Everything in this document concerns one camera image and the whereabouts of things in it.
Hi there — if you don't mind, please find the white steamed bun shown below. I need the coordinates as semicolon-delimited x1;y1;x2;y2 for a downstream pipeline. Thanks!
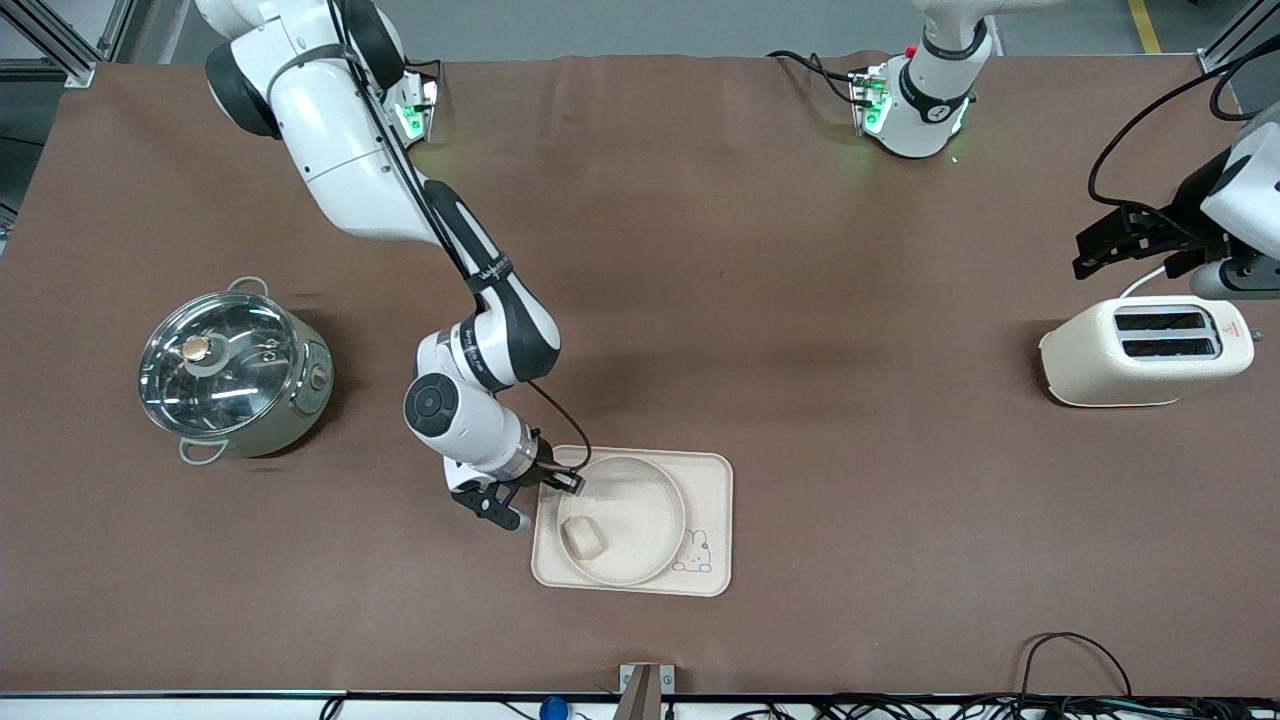
560;515;609;560

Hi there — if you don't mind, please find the cream round plate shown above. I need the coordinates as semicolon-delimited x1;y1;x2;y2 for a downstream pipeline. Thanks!
556;456;689;588

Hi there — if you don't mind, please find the cream two-slot toaster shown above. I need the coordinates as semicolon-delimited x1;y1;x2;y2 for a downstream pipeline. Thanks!
1038;295;1257;409

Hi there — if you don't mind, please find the cream rabbit print tray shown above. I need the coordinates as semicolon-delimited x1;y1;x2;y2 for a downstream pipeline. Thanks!
530;445;735;599

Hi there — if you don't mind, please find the pale green electric cooking pot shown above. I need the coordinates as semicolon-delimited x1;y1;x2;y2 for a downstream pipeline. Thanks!
137;276;336;467

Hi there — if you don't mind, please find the brown table cover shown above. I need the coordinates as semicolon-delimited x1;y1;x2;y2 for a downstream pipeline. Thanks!
0;50;1280;699

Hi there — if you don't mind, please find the glass pot lid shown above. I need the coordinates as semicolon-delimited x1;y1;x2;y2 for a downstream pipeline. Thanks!
138;291;302;442

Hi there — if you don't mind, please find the white toaster power cord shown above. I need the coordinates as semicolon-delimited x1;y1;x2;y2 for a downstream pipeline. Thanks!
1117;264;1173;300

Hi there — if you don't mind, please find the grey metal camera bracket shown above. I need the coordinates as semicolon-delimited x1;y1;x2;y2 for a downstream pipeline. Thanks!
618;662;677;720

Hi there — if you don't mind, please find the aluminium frame profile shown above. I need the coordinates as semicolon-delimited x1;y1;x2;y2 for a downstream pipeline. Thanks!
0;0;138;89
1198;0;1280;73

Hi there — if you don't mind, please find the black left arm base cable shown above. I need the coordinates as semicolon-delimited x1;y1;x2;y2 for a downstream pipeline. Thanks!
766;49;863;107

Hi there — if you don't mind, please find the black looped cable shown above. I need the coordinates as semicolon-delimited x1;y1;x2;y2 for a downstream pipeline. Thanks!
1018;631;1134;701

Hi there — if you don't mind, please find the black cable bundle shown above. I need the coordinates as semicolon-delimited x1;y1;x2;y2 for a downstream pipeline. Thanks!
728;694;1280;720

